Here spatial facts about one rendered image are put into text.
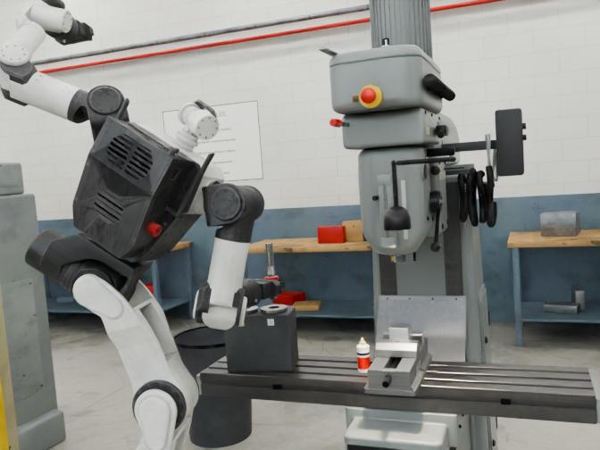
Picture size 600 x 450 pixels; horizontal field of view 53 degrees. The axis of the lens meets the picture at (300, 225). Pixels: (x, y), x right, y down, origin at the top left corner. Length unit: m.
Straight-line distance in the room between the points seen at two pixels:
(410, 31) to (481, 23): 4.12
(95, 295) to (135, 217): 0.27
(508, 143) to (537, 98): 4.03
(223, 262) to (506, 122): 1.02
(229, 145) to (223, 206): 5.34
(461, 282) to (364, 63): 0.93
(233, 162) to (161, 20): 1.82
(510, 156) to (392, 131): 0.45
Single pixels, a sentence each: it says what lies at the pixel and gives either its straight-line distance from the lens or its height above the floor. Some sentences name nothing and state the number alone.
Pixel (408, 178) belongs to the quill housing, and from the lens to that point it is 1.77.
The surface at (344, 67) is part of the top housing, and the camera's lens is 1.69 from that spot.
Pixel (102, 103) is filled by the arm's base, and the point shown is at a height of 1.78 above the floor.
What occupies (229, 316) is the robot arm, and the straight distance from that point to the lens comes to 1.56.
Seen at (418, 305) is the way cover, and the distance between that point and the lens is 2.27.
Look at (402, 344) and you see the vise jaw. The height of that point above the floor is 1.04.
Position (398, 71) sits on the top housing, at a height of 1.82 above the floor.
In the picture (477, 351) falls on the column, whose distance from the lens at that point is 2.34.
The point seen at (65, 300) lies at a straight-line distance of 7.77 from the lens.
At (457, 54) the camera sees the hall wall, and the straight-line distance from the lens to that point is 6.14.
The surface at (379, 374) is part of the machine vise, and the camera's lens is 1.78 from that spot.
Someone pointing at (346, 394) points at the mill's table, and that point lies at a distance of 1.92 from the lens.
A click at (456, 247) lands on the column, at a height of 1.27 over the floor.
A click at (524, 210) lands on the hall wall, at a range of 6.04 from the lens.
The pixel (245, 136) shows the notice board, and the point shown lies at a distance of 6.69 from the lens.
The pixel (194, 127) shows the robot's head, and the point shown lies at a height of 1.71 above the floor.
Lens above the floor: 1.57
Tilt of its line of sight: 5 degrees down
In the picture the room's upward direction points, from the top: 4 degrees counter-clockwise
